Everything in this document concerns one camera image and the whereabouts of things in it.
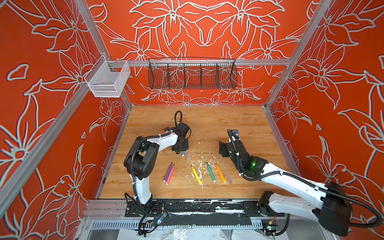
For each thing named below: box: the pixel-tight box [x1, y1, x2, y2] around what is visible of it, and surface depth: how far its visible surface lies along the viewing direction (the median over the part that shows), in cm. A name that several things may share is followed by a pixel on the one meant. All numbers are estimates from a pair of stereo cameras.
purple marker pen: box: [163, 162, 173, 183], surface depth 87 cm
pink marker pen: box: [166, 164, 175, 185], surface depth 85 cm
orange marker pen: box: [215, 163, 227, 184], surface depth 85 cm
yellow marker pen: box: [191, 165, 203, 185], surface depth 85 cm
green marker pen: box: [206, 162, 216, 183], surface depth 85 cm
